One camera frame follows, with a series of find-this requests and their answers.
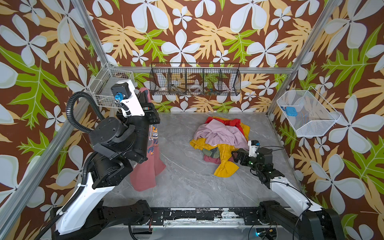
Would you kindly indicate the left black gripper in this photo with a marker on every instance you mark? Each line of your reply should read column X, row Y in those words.
column 148, row 113

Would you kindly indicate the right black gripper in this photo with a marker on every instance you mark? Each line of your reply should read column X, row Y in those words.
column 243, row 156

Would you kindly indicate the maroon printed t-shirt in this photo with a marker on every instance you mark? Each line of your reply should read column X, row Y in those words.
column 143, row 177

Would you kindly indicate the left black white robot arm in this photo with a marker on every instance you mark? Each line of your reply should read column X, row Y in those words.
column 116, row 143

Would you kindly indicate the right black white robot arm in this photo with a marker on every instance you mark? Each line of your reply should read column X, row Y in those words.
column 307, row 220

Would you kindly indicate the yellow cloth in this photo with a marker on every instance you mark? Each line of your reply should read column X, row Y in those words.
column 226, row 166

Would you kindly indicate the olive green cloth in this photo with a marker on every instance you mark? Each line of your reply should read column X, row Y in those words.
column 213, row 153

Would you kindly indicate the light pink cloth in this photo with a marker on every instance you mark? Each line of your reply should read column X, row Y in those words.
column 215, row 133

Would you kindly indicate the blue object in basket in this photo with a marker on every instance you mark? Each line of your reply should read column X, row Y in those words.
column 291, row 111

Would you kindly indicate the white mesh basket right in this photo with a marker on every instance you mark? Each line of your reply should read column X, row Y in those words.
column 316, row 116

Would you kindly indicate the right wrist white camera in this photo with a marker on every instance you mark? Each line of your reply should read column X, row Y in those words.
column 253, row 148

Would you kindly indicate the wrist white camera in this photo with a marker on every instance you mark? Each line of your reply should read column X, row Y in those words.
column 125, row 97
column 253, row 148

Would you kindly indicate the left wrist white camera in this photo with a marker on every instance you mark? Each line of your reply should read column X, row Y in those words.
column 125, row 97

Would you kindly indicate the black wire basket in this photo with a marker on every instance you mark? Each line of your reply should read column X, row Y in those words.
column 211, row 79

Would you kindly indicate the white wire basket left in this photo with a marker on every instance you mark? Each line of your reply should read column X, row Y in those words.
column 100, row 86

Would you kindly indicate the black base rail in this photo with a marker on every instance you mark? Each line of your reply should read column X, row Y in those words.
column 243, row 216

